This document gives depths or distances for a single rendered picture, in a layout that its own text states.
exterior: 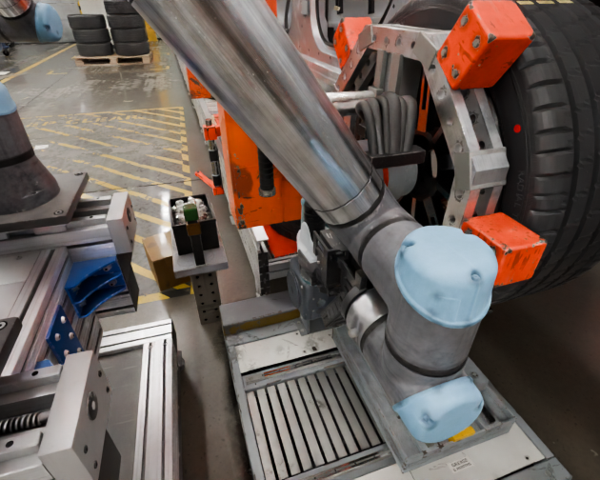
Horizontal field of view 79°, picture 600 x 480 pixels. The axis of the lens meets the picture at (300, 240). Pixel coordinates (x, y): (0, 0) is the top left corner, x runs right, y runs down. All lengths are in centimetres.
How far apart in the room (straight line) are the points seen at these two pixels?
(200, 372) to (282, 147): 125
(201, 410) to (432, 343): 115
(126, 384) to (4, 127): 76
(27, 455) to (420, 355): 43
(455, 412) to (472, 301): 11
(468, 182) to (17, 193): 80
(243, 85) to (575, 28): 58
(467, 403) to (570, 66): 50
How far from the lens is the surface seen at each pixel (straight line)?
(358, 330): 43
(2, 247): 95
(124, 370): 131
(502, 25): 60
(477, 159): 59
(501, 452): 134
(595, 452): 158
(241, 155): 112
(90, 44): 905
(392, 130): 56
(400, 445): 115
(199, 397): 143
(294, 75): 30
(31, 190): 90
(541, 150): 62
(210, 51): 28
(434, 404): 36
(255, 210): 119
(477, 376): 127
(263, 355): 140
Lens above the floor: 117
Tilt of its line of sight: 34 degrees down
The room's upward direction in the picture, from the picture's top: straight up
